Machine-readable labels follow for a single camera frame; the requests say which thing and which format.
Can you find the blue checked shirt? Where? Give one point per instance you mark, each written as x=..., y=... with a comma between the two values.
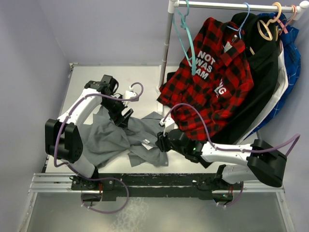
x=292, y=60

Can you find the silver clothes rack frame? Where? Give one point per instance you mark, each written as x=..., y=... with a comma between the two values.
x=174, y=4

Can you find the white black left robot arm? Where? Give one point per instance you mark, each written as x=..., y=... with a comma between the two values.
x=62, y=136

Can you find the red black plaid shirt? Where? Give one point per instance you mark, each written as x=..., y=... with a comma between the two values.
x=220, y=85

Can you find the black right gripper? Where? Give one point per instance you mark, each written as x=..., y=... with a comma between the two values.
x=161, y=142

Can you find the grey button-up shirt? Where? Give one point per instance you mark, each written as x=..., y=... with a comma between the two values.
x=103, y=140

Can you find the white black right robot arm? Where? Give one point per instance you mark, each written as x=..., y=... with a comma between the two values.
x=256, y=161

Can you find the aluminium extrusion rail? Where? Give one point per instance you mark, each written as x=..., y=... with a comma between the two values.
x=60, y=182

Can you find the pink plastic hanger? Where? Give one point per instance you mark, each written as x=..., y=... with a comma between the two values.
x=282, y=24

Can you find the white hanging shirt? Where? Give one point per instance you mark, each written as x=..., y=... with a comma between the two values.
x=281, y=86

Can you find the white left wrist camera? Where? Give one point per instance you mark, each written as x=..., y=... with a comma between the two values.
x=130, y=96

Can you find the black hanging shirt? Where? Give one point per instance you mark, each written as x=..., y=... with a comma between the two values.
x=264, y=71

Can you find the blue white paper hang tag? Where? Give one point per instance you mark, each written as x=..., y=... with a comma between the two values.
x=148, y=147

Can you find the beige wooden hanger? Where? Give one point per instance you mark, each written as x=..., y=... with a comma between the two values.
x=262, y=34

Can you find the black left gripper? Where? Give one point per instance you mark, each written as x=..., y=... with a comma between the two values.
x=116, y=116

